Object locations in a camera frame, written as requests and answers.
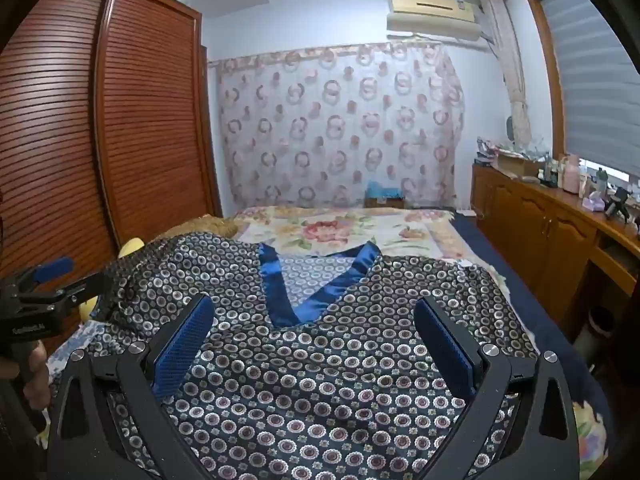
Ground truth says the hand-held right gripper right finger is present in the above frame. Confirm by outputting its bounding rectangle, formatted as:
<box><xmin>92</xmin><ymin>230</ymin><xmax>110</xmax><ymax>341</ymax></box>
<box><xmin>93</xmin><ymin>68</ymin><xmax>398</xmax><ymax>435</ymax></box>
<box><xmin>414</xmin><ymin>295</ymin><xmax>581</xmax><ymax>480</ymax></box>

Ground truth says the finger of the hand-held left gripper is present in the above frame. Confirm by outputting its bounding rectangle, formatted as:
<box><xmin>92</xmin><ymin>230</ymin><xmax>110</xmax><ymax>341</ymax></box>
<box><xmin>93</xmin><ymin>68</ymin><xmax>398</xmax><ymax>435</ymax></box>
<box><xmin>10</xmin><ymin>257</ymin><xmax>75</xmax><ymax>287</ymax></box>
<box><xmin>30</xmin><ymin>272</ymin><xmax>109</xmax><ymax>311</ymax></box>

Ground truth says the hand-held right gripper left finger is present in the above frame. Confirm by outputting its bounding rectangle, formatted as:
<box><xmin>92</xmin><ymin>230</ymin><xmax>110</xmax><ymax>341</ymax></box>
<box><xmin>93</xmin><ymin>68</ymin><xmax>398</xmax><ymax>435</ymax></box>
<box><xmin>47</xmin><ymin>292</ymin><xmax>222</xmax><ymax>480</ymax></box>

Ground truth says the navy circle-patterned satin garment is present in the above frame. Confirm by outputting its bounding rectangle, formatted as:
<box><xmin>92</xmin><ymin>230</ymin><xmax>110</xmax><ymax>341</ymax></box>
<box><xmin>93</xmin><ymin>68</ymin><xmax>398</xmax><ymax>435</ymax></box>
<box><xmin>87</xmin><ymin>232</ymin><xmax>538</xmax><ymax>480</ymax></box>

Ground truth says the person's left hand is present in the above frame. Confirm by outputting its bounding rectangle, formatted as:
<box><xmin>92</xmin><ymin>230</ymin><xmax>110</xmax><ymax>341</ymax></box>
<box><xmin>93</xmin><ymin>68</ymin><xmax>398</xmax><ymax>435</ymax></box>
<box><xmin>21</xmin><ymin>339</ymin><xmax>52</xmax><ymax>413</ymax></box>

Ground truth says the yellow plush toy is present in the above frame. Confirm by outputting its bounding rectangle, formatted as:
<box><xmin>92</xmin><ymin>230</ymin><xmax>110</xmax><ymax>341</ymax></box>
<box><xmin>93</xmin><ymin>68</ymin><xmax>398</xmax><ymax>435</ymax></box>
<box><xmin>80</xmin><ymin>237</ymin><xmax>147</xmax><ymax>322</ymax></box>

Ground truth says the wooden sideboard cabinet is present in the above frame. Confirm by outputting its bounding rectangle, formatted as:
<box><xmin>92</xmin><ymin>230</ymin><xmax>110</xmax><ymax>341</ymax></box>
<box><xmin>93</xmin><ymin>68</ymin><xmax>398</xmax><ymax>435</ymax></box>
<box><xmin>470</xmin><ymin>161</ymin><xmax>640</xmax><ymax>333</ymax></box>

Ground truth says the grey trash bin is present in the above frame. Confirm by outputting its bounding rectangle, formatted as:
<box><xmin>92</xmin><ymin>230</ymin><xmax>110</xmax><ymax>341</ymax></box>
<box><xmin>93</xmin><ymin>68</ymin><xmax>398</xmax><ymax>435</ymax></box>
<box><xmin>574</xmin><ymin>305</ymin><xmax>617</xmax><ymax>357</ymax></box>

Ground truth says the wooden louvered wardrobe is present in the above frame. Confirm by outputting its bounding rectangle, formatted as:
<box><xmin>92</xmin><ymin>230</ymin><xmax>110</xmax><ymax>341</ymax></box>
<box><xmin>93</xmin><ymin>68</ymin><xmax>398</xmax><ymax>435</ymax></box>
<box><xmin>0</xmin><ymin>0</ymin><xmax>224</xmax><ymax>361</ymax></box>

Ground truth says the cardboard box with blue cloth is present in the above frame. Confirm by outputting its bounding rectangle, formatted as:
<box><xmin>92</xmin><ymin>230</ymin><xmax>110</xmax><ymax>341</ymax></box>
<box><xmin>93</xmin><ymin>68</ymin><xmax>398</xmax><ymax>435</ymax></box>
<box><xmin>363</xmin><ymin>180</ymin><xmax>406</xmax><ymax>210</ymax></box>

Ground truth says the open cardboard box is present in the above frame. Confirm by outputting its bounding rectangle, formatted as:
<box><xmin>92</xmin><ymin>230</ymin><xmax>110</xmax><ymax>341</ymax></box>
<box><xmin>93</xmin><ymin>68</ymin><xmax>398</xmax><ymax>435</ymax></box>
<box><xmin>495</xmin><ymin>152</ymin><xmax>542</xmax><ymax>177</ymax></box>

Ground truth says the pile of papers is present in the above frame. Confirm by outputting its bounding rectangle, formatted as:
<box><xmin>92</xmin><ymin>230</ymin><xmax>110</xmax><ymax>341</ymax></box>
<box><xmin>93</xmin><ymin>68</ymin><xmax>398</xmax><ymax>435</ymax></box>
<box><xmin>474</xmin><ymin>136</ymin><xmax>502</xmax><ymax>167</ymax></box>

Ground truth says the pink bottle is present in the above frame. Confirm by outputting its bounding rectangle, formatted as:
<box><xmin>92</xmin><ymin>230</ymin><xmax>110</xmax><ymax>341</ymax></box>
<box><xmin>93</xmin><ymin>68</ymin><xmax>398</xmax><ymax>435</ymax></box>
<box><xmin>562</xmin><ymin>155</ymin><xmax>582</xmax><ymax>194</ymax></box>

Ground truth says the small black tripod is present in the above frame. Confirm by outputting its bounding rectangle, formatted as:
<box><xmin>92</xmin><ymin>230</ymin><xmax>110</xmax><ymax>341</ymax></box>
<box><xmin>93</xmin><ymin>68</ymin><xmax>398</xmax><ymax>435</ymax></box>
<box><xmin>604</xmin><ymin>187</ymin><xmax>634</xmax><ymax>222</ymax></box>

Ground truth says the tied beige window curtain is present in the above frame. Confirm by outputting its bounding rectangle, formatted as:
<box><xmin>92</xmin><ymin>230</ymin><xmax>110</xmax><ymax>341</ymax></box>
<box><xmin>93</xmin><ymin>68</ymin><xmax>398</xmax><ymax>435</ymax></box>
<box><xmin>482</xmin><ymin>0</ymin><xmax>534</xmax><ymax>152</ymax></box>

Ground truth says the grey window blind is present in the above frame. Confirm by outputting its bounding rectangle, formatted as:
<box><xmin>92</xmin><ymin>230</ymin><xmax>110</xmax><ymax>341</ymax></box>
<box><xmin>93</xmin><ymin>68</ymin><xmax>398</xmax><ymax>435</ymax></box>
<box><xmin>532</xmin><ymin>0</ymin><xmax>640</xmax><ymax>173</ymax></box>

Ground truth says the ring-patterned sheer curtain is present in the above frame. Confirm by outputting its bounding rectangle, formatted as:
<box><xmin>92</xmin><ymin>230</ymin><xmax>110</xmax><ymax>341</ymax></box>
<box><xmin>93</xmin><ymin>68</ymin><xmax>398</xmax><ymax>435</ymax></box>
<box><xmin>207</xmin><ymin>42</ymin><xmax>467</xmax><ymax>211</ymax></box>

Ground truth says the wooden window frame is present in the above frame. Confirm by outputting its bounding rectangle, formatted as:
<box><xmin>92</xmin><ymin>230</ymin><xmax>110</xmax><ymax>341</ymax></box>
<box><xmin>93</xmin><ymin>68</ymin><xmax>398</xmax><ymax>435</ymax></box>
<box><xmin>521</xmin><ymin>0</ymin><xmax>567</xmax><ymax>160</ymax></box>

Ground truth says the wall air conditioner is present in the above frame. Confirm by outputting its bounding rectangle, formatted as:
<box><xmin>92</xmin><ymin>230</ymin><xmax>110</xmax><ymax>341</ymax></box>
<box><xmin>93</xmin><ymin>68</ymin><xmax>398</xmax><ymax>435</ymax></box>
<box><xmin>386</xmin><ymin>0</ymin><xmax>482</xmax><ymax>42</ymax></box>

